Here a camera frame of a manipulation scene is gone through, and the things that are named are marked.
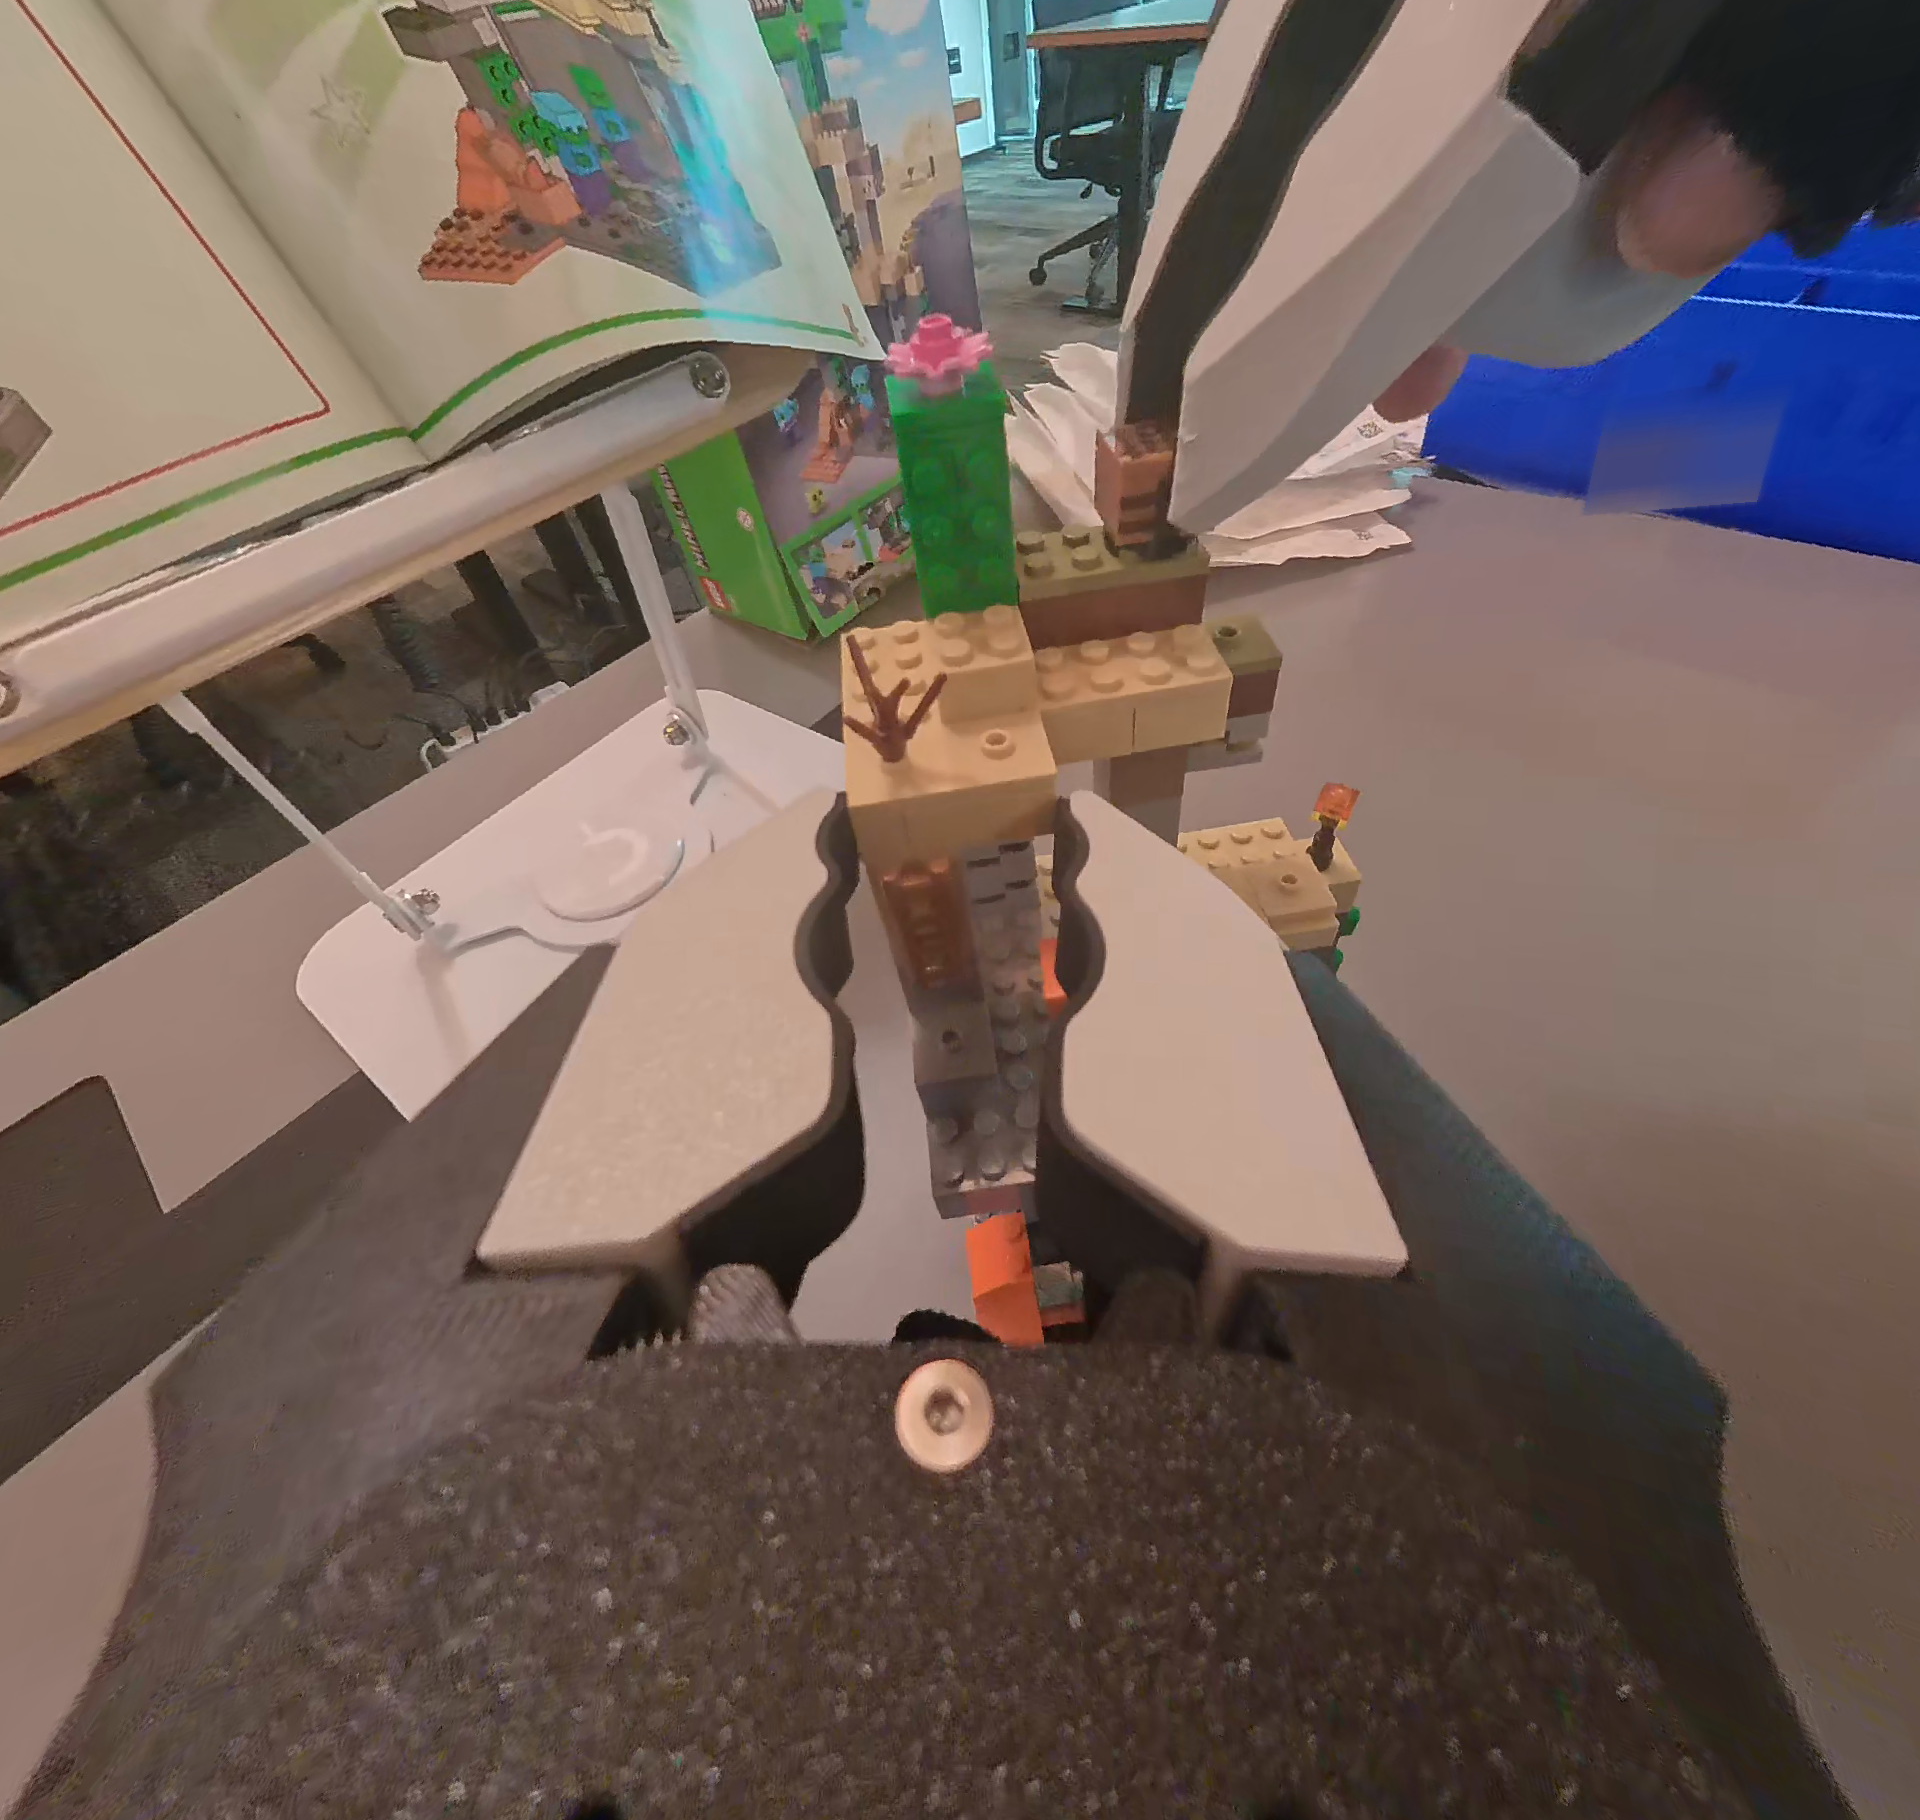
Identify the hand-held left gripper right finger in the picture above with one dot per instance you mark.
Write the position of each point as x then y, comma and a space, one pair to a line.
1213, 1085

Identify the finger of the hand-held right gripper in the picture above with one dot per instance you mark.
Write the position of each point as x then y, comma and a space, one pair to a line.
1394, 247
1199, 125

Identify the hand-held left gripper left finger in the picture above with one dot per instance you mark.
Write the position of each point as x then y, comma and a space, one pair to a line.
676, 1085

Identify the orange toy torch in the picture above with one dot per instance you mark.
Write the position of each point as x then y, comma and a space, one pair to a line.
1332, 807

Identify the brown toy lattice tile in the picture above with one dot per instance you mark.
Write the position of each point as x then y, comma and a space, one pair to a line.
1131, 486

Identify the toy brick building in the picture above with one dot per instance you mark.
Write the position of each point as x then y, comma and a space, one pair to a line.
946, 800

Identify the wooden desk with black legs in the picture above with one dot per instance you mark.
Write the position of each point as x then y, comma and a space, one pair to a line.
1125, 28

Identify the person's right hand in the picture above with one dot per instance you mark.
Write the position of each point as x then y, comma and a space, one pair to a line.
1693, 194

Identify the black office chair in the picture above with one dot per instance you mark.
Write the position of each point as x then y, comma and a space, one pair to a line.
1079, 95

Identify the white crumpled paper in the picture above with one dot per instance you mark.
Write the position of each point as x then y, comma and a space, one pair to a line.
1321, 515

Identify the white book stand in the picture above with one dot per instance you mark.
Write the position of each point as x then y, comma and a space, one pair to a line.
376, 980

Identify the pink toy flower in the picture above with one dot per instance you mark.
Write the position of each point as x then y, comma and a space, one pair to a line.
938, 347

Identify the blue plastic bin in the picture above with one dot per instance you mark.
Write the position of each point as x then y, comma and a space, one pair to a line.
1844, 396

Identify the green toy cactus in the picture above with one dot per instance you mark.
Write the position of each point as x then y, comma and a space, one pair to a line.
951, 499

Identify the green toy box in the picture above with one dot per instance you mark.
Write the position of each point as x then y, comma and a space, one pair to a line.
734, 531

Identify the instruction booklet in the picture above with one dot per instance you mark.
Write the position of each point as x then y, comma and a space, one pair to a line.
225, 200

